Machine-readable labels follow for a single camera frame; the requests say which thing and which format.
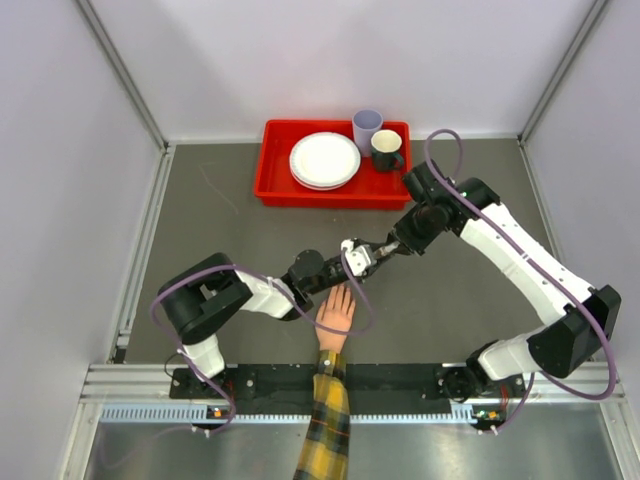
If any lavender plastic cup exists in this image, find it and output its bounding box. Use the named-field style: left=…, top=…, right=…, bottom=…
left=352, top=109, right=383, bottom=157

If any grey slotted cable duct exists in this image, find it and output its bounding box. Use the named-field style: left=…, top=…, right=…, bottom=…
left=99, top=402, right=506, bottom=425

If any white plate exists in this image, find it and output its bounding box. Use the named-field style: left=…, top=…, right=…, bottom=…
left=291, top=171, right=353, bottom=191
left=289, top=132, right=361, bottom=182

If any glitter nail polish bottle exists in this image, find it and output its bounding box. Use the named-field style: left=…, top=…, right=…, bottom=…
left=375, top=242, right=400, bottom=258

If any upper white plate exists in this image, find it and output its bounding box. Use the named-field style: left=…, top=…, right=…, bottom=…
left=289, top=132, right=361, bottom=182

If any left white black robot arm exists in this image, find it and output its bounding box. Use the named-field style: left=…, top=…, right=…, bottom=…
left=150, top=239, right=397, bottom=397

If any lower white plate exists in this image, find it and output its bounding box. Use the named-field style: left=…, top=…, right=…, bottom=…
left=291, top=171, right=353, bottom=191

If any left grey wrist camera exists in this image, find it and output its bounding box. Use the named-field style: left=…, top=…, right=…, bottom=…
left=341, top=240, right=374, bottom=277

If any red plastic tray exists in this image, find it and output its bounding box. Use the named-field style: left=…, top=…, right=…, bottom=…
left=253, top=119, right=412, bottom=210

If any aluminium frame rail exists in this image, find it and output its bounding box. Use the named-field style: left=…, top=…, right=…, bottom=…
left=80, top=362, right=609, bottom=403

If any mannequin hand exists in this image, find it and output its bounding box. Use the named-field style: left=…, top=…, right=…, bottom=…
left=315, top=285, right=356, bottom=353

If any yellow plaid sleeve forearm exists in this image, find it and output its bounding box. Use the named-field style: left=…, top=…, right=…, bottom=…
left=293, top=351, right=351, bottom=479

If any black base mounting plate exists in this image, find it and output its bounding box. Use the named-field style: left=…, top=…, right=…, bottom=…
left=169, top=362, right=525, bottom=415

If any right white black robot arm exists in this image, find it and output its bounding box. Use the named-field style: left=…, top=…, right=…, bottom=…
left=389, top=162, right=621, bottom=396

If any dark green mug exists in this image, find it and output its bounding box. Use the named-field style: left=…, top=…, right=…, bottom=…
left=371, top=129, right=405, bottom=173

